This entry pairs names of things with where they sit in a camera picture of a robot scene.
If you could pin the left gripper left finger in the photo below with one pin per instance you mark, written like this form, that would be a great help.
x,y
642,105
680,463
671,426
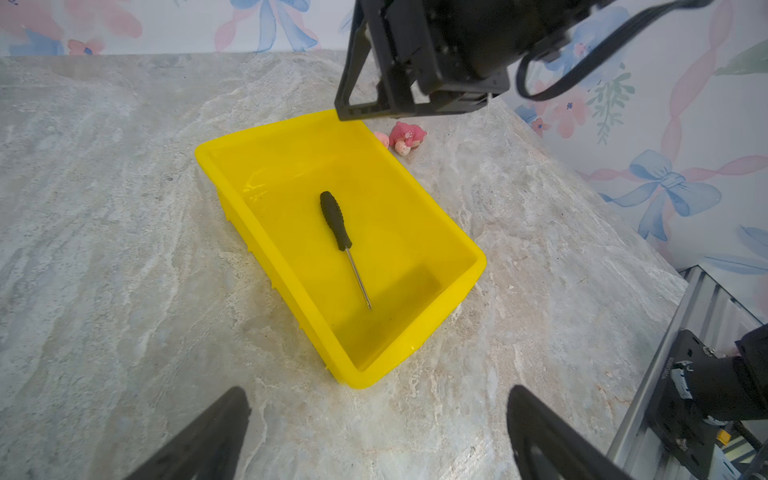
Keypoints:
x,y
208,448

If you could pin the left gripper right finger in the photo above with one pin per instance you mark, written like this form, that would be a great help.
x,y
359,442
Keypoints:
x,y
545,447

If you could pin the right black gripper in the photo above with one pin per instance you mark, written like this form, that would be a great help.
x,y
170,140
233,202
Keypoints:
x,y
428,58

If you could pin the black handled screwdriver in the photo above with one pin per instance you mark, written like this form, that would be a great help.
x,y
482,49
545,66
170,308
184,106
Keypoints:
x,y
333,216

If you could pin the yellow plastic bin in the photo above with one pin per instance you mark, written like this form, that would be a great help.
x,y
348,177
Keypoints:
x,y
365,259

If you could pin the dark pink small toy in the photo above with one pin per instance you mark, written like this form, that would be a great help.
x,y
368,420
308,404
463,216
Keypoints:
x,y
405,138

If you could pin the light pink small toy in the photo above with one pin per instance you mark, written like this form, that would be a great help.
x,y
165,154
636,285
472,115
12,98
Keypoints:
x,y
383,139

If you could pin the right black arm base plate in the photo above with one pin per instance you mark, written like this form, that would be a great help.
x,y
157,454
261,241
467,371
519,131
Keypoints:
x,y
696,393

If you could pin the aluminium extrusion rail frame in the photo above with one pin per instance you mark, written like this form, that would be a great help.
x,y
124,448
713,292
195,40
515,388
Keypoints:
x,y
713,315

